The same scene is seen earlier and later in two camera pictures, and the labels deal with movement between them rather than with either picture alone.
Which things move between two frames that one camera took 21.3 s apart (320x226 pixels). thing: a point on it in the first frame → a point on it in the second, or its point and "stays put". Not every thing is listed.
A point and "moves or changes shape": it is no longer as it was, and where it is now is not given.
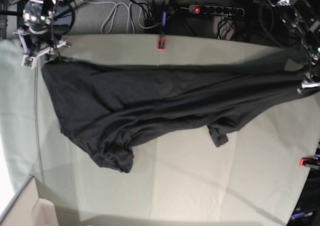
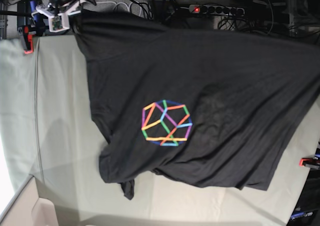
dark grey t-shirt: x=111 y=107 moves or changes shape
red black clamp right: x=309 y=162 stays put
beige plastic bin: x=27 y=209 stays put
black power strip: x=222 y=10 stays put
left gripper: x=40 y=33 → x=59 y=4
